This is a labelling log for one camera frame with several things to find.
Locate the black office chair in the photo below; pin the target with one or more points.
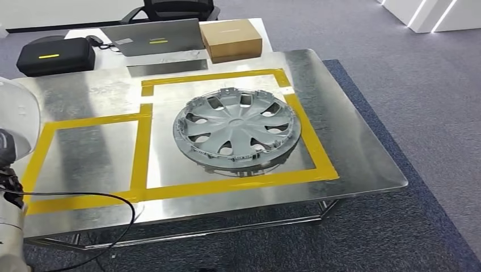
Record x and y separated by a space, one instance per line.
176 7

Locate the black computer mouse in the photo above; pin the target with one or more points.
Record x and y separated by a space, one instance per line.
94 40

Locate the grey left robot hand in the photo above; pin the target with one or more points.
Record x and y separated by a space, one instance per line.
6 148

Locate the black round stool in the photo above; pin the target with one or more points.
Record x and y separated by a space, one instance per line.
45 38

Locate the grey laptop with yellow sticker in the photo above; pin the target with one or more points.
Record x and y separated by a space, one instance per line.
158 35

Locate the white plastic shell part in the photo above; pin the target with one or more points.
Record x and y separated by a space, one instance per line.
20 112

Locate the yellow workbench tape marking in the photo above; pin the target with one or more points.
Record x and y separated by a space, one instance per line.
142 150

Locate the stainless steel workbench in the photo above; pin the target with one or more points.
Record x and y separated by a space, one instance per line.
338 124

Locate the brown cardboard box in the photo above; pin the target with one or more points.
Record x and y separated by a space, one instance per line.
231 37

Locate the white counter with light strips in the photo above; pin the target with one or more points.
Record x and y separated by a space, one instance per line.
451 18

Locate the black zip case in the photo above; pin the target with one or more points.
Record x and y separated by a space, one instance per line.
56 56

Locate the grey wheel hubcap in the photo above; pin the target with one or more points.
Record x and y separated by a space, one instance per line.
236 127

